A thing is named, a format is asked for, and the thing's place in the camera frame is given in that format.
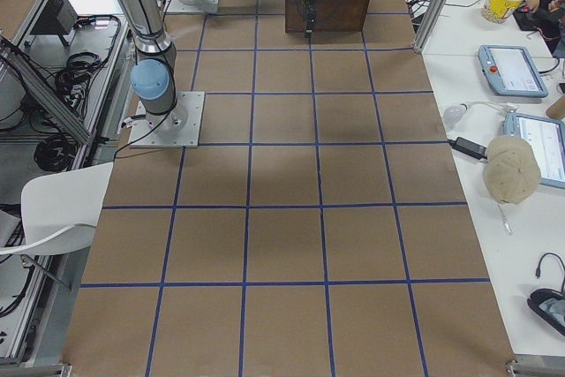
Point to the dark wooden drawer cabinet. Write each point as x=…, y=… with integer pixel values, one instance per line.
x=332, y=16

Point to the white light bulb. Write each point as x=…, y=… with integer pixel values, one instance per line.
x=454, y=114

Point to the black power adapter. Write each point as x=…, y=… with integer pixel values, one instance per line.
x=468, y=147

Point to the far blue teach pendant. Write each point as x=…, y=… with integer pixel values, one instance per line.
x=510, y=71

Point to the blue teach pendant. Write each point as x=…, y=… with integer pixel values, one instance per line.
x=546, y=137
x=510, y=71

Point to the black electronics box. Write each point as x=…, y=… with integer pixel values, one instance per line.
x=58, y=17

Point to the beige baseball cap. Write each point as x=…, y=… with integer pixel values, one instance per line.
x=512, y=173

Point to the near blue teach pendant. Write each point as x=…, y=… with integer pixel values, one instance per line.
x=546, y=137

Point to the cardboard tube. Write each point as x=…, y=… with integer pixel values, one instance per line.
x=557, y=109

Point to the white plastic chair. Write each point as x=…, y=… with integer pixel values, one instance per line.
x=60, y=211

